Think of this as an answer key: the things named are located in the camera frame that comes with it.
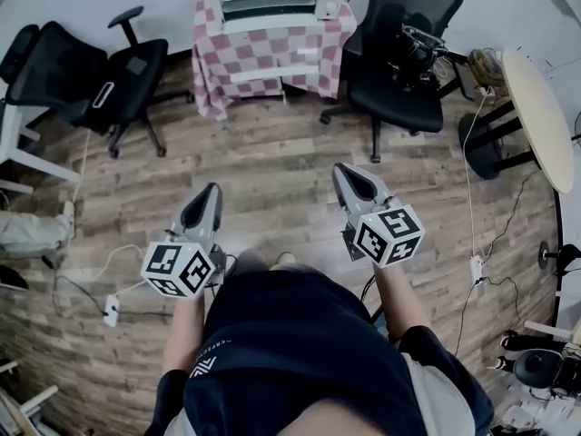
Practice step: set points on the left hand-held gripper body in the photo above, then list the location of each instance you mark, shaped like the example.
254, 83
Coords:
177, 268

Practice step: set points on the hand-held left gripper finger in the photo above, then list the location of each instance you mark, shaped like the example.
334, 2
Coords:
217, 211
188, 216

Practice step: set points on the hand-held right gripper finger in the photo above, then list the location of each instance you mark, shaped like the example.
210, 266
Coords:
342, 193
374, 189

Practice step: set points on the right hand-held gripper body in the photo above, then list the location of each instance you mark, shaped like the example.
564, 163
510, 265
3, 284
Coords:
386, 236

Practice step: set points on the person's left forearm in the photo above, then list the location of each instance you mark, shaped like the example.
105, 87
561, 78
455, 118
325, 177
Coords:
184, 334

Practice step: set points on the person's right forearm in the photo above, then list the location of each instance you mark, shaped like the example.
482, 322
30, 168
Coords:
404, 298

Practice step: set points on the white power strip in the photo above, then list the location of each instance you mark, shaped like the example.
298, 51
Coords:
111, 310
476, 268

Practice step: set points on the person's right shoe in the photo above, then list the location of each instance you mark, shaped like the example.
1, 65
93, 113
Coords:
283, 260

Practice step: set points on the black mesh office chair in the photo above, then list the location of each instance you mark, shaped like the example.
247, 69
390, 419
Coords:
395, 102

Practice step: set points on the person's dark shirt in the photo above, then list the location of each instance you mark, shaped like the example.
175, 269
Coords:
290, 334

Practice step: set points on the black floor stand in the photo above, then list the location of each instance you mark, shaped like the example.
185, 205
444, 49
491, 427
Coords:
544, 249

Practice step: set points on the black white sneaker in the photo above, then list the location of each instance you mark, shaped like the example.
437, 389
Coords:
510, 339
501, 362

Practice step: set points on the pink checkered tablecloth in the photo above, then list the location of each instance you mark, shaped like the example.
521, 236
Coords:
254, 52

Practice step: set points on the round beige table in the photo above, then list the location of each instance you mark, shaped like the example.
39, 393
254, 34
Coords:
540, 121

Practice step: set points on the black round object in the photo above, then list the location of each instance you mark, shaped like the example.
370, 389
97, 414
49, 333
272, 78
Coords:
538, 368

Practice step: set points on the pile of wooden slats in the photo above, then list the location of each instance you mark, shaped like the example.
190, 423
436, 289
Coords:
27, 407

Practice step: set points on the white desk frame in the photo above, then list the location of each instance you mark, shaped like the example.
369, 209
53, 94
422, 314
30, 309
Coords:
41, 161

